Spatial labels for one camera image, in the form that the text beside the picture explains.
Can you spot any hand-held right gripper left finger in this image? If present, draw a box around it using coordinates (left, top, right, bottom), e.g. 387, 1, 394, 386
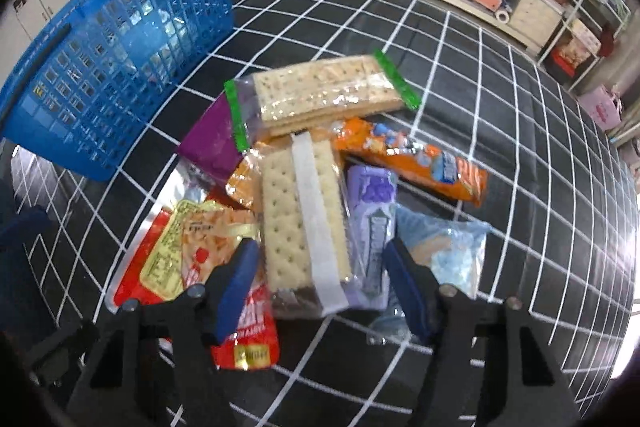
67, 238, 261, 427

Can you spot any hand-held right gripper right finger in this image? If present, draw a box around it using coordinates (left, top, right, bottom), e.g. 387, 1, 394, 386
382, 237, 586, 427

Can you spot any light blue clear snack packet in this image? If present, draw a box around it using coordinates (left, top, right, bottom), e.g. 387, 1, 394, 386
367, 204, 491, 343

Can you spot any lavender snack bar packet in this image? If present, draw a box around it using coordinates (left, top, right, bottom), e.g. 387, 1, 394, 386
345, 164, 401, 310

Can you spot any cracker packet with white strip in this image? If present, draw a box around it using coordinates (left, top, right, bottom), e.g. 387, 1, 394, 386
252, 129, 356, 320

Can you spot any red snack bag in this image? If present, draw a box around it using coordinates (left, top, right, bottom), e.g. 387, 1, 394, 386
105, 159, 281, 370

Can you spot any small orange snack packet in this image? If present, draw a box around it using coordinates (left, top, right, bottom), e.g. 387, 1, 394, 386
225, 147, 271, 210

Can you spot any long orange snack packet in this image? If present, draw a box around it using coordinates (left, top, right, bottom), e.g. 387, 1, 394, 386
332, 117, 488, 208

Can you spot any purple snack packet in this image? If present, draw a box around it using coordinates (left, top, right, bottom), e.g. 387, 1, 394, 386
177, 97, 246, 188

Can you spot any cracker packet with green ends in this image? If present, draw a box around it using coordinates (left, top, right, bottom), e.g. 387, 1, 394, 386
223, 49, 421, 152

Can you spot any blue plastic basket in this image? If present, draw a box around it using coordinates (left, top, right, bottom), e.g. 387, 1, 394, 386
0, 0, 238, 182

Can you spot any black white grid tablecloth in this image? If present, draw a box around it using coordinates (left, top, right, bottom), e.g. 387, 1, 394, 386
10, 0, 640, 427

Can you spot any pink bag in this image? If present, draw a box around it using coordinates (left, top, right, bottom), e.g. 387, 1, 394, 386
577, 86, 623, 130

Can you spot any white metal storage rack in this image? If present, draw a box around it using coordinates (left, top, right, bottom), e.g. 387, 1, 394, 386
537, 0, 631, 92

